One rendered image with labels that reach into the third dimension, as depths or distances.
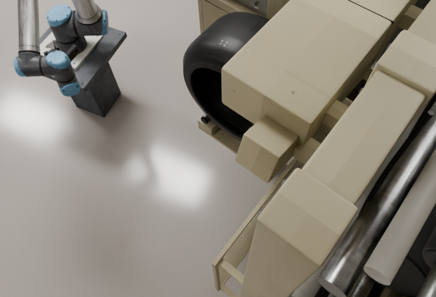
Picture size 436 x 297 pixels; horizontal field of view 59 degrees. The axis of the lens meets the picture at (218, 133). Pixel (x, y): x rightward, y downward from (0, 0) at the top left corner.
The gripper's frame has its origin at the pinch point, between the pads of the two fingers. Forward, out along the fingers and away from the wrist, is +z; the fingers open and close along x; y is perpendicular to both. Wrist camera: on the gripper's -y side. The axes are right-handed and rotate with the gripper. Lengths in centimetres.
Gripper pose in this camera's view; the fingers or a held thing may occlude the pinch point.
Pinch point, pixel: (55, 41)
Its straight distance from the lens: 222.5
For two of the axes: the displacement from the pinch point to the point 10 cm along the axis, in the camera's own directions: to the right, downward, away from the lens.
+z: -4.6, -7.3, 5.0
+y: -8.8, 4.3, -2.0
